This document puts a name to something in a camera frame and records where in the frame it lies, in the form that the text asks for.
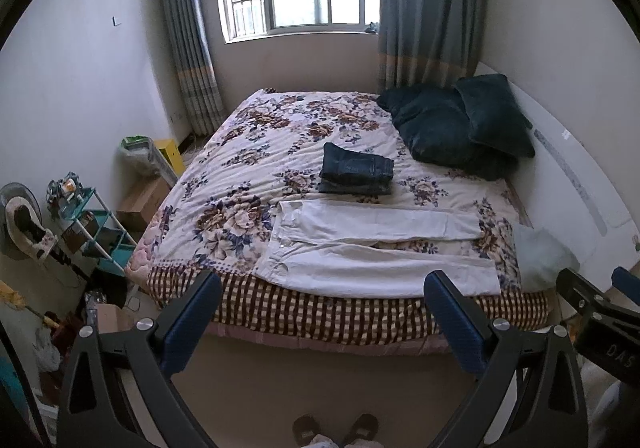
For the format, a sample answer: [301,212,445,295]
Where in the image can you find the white pants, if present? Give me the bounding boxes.
[254,199,500,300]

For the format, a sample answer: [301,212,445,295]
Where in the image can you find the checkered bed sheet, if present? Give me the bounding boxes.
[146,265,549,356]

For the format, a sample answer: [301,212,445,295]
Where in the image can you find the cardboard box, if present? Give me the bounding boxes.
[117,177,170,231]

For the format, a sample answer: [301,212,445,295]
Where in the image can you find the teal shoe rack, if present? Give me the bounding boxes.
[47,172,137,277]

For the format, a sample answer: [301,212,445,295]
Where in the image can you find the floral bed quilt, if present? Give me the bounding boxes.
[125,90,521,300]

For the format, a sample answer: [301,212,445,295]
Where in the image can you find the grey electric fan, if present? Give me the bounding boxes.
[1,182,58,264]

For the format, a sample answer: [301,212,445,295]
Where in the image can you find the left brown slipper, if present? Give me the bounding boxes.
[292,416,320,447]

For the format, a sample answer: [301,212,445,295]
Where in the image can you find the plastic bag with green item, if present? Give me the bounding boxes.
[119,135,168,177]

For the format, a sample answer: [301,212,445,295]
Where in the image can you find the yellow box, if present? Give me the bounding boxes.
[154,138,186,177]

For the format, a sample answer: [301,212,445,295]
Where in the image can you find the rear dark teal pillow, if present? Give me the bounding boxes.
[454,73,535,159]

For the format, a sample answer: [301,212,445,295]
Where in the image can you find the folded dark denim jeans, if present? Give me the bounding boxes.
[318,142,394,196]

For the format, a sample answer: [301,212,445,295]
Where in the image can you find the left striped curtain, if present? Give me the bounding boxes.
[162,0,228,136]

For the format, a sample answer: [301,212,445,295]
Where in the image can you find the striped curtain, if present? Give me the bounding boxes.
[162,0,228,136]
[378,0,487,90]

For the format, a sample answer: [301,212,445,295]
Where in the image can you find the right striped curtain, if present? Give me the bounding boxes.
[378,0,487,90]

